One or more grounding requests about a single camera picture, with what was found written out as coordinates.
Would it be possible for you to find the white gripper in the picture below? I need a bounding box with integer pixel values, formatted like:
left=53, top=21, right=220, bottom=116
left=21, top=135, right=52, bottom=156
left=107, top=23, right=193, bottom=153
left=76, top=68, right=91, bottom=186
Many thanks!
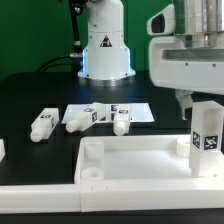
left=148, top=33, right=224, bottom=120

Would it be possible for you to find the white desk top tray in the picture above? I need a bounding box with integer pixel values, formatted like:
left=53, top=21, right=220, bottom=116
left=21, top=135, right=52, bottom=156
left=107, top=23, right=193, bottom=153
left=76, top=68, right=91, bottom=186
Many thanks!
left=74, top=135, right=224, bottom=186

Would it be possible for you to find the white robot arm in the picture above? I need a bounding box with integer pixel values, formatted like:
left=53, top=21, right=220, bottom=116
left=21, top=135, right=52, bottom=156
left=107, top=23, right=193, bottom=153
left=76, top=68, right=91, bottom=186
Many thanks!
left=78, top=0, right=224, bottom=109

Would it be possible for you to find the white marker paper sheet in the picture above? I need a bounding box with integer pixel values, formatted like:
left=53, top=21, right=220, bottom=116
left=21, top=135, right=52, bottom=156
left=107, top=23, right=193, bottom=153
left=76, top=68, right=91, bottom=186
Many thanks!
left=62, top=103, right=154, bottom=124

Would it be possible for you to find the black pole behind robot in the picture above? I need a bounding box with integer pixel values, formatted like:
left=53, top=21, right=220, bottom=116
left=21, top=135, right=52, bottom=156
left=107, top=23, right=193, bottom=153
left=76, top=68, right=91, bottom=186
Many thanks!
left=69, top=0, right=88, bottom=53

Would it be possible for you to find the white block left edge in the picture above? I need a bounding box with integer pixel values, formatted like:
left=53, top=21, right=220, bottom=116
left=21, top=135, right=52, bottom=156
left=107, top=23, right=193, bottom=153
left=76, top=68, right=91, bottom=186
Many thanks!
left=0, top=139, right=5, bottom=162

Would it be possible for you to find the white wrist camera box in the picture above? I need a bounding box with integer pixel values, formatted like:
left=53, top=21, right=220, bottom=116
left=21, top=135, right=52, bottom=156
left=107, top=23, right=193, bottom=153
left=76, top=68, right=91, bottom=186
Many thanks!
left=147, top=4, right=176, bottom=36

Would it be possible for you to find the white front guide rail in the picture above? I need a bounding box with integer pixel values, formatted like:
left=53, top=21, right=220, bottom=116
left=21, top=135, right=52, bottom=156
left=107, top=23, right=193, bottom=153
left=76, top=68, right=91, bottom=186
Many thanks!
left=0, top=179, right=224, bottom=214

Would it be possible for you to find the black cable at base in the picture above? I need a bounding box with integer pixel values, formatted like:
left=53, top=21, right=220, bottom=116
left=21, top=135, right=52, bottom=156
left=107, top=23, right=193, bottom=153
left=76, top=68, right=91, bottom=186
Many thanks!
left=35, top=54, right=84, bottom=73

